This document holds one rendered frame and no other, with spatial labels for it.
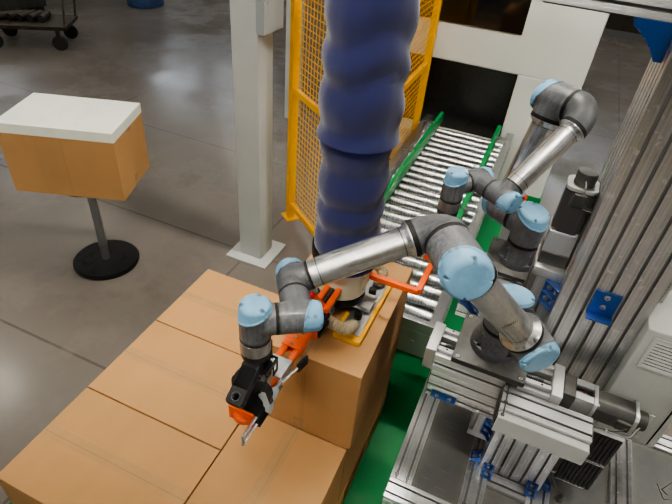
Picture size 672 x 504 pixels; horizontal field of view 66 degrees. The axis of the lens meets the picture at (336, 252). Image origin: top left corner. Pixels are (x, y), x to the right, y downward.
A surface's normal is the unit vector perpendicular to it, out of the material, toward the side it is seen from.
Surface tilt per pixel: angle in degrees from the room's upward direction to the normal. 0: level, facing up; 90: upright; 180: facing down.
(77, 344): 0
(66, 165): 90
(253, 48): 90
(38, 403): 0
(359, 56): 74
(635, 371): 90
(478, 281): 84
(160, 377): 0
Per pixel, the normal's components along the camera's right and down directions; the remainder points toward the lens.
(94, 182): -0.06, 0.61
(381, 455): 0.08, -0.79
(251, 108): -0.40, 0.54
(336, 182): -0.57, 0.27
